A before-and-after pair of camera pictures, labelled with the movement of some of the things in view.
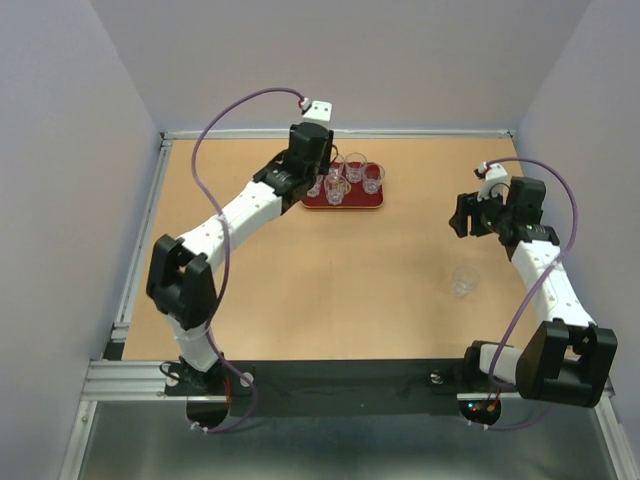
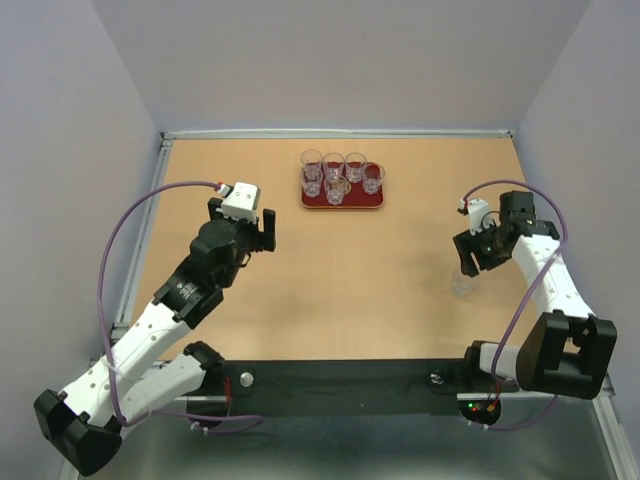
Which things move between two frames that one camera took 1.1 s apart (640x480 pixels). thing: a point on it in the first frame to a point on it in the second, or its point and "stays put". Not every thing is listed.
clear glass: (337, 165) stays put
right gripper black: (465, 203) to (466, 243)
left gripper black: (325, 163) to (261, 240)
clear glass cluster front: (334, 186) stays put
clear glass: (354, 165) stays put
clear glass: (373, 175) stays put
